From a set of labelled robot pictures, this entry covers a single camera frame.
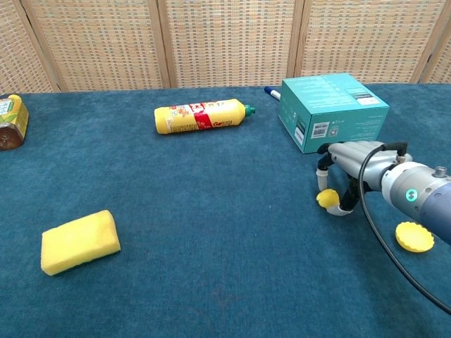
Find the teal cardboard box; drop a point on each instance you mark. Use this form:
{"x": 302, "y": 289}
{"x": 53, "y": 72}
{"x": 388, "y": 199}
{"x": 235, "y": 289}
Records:
{"x": 331, "y": 111}

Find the blue capped marker pen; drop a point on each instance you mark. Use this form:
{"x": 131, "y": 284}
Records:
{"x": 273, "y": 92}

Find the blue table cloth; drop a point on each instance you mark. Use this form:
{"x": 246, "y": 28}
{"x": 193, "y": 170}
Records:
{"x": 211, "y": 218}

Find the tea drink bottle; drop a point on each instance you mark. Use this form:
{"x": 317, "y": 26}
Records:
{"x": 12, "y": 121}

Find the woven folding screen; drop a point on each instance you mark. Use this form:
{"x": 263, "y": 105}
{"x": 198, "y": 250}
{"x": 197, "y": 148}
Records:
{"x": 225, "y": 42}

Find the yellow ridged disc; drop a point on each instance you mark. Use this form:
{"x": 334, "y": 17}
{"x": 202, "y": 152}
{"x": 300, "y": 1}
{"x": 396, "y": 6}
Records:
{"x": 414, "y": 236}

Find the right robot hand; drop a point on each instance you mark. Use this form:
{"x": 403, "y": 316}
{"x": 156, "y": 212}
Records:
{"x": 356, "y": 165}

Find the yellow sponge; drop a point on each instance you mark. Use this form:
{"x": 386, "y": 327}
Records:
{"x": 79, "y": 243}

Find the yellow squeeze bottle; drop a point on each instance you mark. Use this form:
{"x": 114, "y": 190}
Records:
{"x": 201, "y": 116}

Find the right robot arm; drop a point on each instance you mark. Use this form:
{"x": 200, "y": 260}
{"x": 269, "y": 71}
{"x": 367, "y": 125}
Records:
{"x": 419, "y": 197}

